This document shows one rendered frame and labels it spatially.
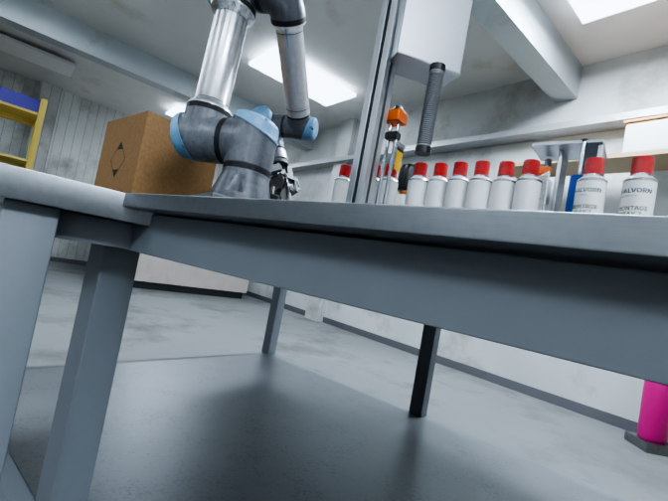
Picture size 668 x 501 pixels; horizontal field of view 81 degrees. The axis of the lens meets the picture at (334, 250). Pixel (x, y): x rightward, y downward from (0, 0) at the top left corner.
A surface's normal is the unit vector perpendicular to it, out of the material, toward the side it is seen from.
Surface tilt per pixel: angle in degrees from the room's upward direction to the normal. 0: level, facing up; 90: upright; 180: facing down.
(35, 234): 90
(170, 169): 90
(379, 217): 90
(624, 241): 90
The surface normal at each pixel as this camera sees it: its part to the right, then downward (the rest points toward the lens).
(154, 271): 0.64, 0.08
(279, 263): -0.62, -0.15
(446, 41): 0.28, 0.00
